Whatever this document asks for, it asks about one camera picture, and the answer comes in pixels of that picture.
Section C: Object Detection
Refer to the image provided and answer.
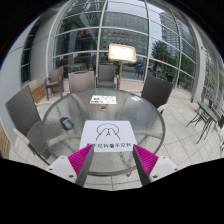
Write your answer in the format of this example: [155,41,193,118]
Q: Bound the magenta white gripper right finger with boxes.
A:
[133,145,179,186]

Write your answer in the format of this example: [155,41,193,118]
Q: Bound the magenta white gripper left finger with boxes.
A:
[47,145,94,187]

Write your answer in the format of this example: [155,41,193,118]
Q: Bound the black computer mouse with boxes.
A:
[60,117,74,130]

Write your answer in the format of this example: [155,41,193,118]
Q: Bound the round glass patio table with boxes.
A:
[43,89,165,176]

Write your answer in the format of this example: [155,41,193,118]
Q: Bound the white printed paper sheet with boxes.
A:
[80,120,136,153]

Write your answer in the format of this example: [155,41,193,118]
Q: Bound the dark wicker chair right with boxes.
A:
[141,76,173,113]

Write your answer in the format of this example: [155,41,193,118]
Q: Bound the metal bistro chair right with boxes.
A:
[189,101,216,128]

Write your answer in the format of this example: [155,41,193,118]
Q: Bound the grey wicker chair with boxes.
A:
[44,67,64,98]
[68,71,95,93]
[98,65,116,89]
[5,86,51,164]

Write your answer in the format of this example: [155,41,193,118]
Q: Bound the grey wicker chair far left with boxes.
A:
[44,67,64,98]

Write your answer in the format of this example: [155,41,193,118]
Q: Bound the grey wicker chair back left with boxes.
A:
[68,71,95,93]

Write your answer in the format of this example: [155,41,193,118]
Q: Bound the grey wicker chair back centre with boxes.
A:
[98,65,116,89]

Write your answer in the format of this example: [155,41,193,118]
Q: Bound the gold framed menu stand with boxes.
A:
[107,43,138,91]

